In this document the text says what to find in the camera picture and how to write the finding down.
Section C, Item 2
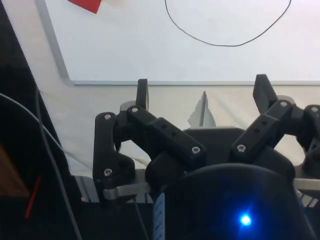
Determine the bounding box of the white whiteboard with metal frame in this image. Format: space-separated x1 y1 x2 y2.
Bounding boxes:
34 0 320 87

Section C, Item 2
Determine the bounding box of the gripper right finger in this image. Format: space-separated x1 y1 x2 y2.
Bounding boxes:
229 73 320 180

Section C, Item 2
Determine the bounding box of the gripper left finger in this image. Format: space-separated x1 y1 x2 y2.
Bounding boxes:
92 78 207 202

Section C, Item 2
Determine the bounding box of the red cube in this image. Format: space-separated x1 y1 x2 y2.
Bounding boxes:
67 0 105 15

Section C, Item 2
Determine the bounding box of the black cable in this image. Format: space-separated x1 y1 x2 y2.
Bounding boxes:
0 92 83 240

